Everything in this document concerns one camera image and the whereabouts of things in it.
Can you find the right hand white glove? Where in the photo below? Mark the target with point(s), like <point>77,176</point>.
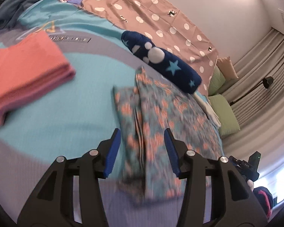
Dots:
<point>250,184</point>

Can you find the pink polka dot pillowcase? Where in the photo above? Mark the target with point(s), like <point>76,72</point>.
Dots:
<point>166,26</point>

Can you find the blue grey patterned bedspread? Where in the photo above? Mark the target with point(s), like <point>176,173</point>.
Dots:
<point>73,118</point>

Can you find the green pillow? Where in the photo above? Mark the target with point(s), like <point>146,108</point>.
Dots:
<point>216,82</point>
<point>229,123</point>

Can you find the green pillow near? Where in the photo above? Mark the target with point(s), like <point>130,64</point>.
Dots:
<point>229,123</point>

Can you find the beige pleated curtain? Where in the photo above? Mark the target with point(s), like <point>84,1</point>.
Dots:
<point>258,94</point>

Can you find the green pillow far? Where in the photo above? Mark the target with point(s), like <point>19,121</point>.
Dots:
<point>216,82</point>

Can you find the floral teal orange garment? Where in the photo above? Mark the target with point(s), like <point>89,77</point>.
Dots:
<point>145,111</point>

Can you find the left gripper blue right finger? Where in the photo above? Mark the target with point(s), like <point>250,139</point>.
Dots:
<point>170,144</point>

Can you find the folded pink coral cloth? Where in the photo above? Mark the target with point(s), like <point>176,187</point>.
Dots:
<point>29,70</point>

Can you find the beige cushion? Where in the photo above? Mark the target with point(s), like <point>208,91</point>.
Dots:
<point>226,67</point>

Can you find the navy star fleece garment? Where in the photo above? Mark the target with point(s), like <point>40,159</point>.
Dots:
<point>166,63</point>

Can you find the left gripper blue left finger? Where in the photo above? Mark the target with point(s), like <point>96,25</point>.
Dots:
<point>112,147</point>

